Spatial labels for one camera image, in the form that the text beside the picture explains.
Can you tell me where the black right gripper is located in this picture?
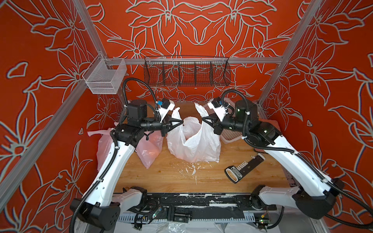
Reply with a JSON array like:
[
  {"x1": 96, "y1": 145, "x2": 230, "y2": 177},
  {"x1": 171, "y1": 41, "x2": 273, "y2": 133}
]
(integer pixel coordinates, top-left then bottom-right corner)
[{"x1": 203, "y1": 111, "x2": 252, "y2": 135}]

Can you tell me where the white translucent plastic bag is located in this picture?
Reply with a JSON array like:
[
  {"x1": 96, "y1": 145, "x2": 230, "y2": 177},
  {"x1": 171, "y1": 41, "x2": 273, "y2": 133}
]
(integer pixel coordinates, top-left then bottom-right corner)
[{"x1": 166, "y1": 116, "x2": 221, "y2": 163}]

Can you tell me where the pink plastic bag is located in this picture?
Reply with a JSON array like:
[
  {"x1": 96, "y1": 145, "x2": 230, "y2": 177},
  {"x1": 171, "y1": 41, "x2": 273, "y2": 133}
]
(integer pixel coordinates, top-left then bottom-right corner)
[
  {"x1": 136, "y1": 131, "x2": 164, "y2": 169},
  {"x1": 87, "y1": 128, "x2": 114, "y2": 171}
]

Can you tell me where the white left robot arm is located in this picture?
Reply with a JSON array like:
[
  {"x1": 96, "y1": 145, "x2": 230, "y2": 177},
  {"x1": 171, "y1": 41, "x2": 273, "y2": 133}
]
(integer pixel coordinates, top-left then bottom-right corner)
[{"x1": 69, "y1": 89, "x2": 183, "y2": 233}]

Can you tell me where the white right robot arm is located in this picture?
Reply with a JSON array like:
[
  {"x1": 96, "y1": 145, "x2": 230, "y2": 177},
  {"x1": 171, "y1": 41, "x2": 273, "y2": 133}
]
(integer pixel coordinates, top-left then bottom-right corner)
[{"x1": 202, "y1": 89, "x2": 373, "y2": 229}]

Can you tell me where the white plastic perforated basket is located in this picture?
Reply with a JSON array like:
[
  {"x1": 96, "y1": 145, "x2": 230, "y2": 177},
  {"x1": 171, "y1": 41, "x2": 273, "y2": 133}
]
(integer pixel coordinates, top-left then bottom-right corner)
[{"x1": 207, "y1": 98, "x2": 258, "y2": 144}]

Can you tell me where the black handheld label tool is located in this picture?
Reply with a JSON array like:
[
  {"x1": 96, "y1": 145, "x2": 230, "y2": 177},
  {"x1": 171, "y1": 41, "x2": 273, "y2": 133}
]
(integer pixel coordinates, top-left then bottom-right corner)
[{"x1": 224, "y1": 153, "x2": 265, "y2": 184}]

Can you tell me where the red plastic tool case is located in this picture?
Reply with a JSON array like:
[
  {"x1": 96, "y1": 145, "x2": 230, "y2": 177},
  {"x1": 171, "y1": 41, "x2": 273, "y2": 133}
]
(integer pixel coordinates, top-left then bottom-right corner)
[{"x1": 256, "y1": 120, "x2": 288, "y2": 152}]

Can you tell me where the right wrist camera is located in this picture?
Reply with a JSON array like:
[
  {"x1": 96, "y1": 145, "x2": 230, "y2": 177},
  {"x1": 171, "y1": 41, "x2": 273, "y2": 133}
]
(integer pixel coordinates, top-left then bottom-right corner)
[{"x1": 207, "y1": 97, "x2": 230, "y2": 122}]

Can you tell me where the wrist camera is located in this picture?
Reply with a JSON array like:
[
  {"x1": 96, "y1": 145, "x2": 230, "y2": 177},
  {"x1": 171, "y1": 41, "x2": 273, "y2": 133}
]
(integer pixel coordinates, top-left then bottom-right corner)
[
  {"x1": 156, "y1": 98, "x2": 175, "y2": 122},
  {"x1": 207, "y1": 97, "x2": 230, "y2": 122}
]

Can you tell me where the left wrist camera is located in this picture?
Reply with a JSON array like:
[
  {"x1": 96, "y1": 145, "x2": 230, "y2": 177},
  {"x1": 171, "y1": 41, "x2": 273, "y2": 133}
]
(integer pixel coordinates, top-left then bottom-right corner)
[{"x1": 156, "y1": 98, "x2": 175, "y2": 122}]

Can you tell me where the black wire wall basket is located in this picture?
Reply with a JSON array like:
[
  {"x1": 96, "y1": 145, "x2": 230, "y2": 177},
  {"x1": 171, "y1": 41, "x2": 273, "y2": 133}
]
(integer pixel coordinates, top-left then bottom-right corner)
[{"x1": 144, "y1": 55, "x2": 232, "y2": 87}]

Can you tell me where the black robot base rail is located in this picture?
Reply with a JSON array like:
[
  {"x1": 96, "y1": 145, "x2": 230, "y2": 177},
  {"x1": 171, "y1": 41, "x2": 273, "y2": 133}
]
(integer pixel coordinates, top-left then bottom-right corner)
[{"x1": 118, "y1": 193, "x2": 281, "y2": 224}]

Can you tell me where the clear wire mesh basket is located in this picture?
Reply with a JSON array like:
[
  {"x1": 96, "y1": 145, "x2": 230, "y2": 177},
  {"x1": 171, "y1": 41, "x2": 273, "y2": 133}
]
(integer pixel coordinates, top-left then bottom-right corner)
[{"x1": 83, "y1": 54, "x2": 127, "y2": 95}]

